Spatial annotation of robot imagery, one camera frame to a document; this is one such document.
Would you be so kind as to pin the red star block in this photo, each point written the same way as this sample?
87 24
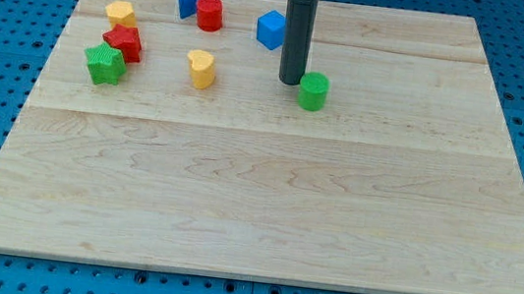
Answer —
127 40

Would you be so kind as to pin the green star block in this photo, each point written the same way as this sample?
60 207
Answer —
105 64

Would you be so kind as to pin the green cylinder block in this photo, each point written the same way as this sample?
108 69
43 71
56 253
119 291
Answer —
313 91

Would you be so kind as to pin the yellow heart block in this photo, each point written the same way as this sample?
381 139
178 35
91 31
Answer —
201 66

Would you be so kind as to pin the blue cube block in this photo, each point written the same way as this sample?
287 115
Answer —
270 29

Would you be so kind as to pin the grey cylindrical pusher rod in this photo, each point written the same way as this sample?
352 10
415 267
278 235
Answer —
298 32

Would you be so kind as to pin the red cylinder block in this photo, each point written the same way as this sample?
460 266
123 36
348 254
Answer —
209 15

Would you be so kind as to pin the light wooden board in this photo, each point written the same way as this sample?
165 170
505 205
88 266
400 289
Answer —
406 181

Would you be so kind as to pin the yellow hexagon block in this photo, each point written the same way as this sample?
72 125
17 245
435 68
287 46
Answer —
121 13

